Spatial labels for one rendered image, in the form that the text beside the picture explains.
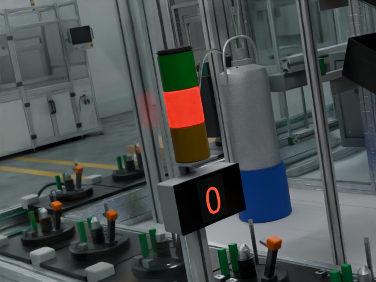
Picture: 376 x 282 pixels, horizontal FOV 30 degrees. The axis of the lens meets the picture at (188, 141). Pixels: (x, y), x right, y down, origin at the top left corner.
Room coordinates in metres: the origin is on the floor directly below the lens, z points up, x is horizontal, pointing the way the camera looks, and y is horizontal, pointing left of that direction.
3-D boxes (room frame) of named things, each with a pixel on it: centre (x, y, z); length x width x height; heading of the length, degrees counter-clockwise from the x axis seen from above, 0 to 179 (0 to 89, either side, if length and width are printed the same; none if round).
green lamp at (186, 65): (0.97, 0.00, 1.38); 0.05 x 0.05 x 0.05
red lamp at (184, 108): (0.97, 0.00, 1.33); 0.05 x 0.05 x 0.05
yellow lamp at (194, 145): (0.97, 0.00, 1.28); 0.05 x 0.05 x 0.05
